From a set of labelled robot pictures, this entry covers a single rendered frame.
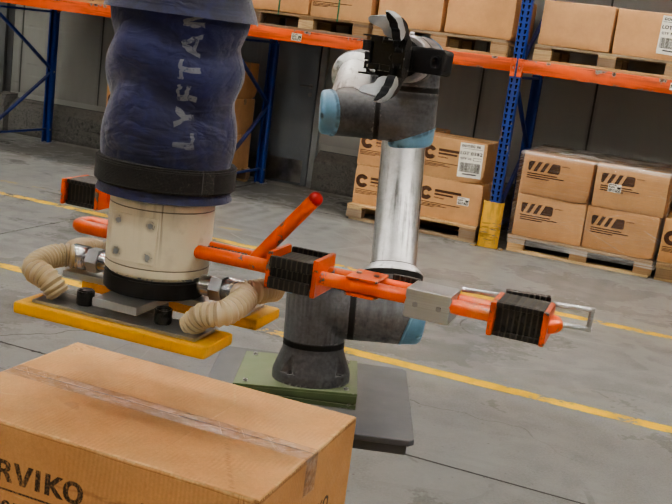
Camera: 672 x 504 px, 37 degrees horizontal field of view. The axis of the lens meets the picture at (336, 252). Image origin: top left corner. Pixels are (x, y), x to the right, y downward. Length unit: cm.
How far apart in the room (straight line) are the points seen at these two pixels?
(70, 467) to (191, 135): 54
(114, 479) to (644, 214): 723
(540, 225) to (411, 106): 668
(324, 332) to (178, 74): 101
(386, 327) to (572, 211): 628
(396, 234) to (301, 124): 824
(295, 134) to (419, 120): 867
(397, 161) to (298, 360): 54
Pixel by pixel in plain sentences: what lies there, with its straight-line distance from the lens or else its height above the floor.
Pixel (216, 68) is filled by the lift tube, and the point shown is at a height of 153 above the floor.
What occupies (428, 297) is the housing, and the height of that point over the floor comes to 124.
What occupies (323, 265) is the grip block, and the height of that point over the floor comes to 126.
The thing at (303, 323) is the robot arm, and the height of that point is 93.
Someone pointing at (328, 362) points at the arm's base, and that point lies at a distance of 240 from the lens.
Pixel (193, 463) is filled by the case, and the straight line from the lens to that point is 157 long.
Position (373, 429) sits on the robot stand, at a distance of 230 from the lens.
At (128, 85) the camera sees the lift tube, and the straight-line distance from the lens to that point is 157.
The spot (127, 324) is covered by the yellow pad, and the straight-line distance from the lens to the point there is 157.
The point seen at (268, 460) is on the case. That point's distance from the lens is 160.
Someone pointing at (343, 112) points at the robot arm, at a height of 145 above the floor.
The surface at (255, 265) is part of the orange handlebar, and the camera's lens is 156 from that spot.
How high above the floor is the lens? 160
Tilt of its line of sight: 12 degrees down
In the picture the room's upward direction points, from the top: 8 degrees clockwise
